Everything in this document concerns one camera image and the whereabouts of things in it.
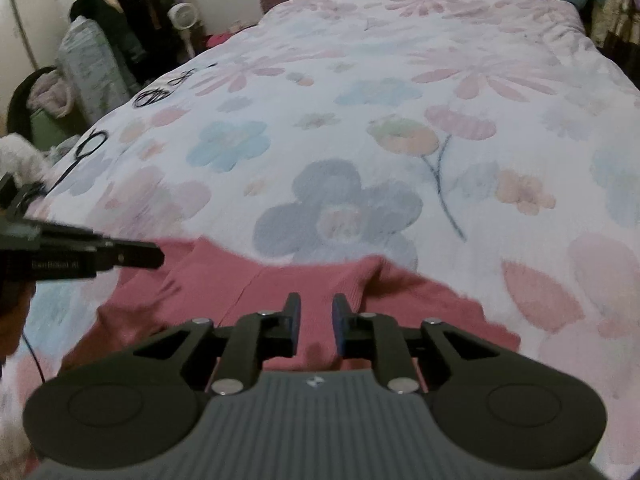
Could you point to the bagged pale floral quilt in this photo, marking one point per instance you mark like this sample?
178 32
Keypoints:
90 65

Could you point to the brown plaid cloth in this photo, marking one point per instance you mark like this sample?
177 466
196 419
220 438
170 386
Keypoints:
617 15

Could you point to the pink turtleneck sweater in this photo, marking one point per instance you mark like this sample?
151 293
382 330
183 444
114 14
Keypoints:
200 285

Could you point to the white floral blanket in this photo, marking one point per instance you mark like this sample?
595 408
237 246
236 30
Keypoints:
350 110

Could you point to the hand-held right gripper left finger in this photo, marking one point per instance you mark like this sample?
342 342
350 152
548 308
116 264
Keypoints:
295 310

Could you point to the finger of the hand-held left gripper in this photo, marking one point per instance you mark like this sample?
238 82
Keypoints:
135 256

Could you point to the white fuzzy towel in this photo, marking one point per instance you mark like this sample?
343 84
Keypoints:
22 157

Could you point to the person's left hand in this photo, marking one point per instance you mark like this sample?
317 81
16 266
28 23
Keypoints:
12 315

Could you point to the white standing fan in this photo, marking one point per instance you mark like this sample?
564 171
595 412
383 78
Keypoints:
181 12

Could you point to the pink fuzzy cloth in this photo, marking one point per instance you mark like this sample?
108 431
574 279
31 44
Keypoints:
50 95

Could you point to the black chair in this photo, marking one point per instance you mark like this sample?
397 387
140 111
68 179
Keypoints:
17 100

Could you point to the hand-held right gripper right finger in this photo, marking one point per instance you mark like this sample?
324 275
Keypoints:
340 320

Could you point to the magenta cloth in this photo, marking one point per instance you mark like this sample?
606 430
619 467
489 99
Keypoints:
220 40

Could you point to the clothes rack with coats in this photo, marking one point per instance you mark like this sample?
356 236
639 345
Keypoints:
125 10

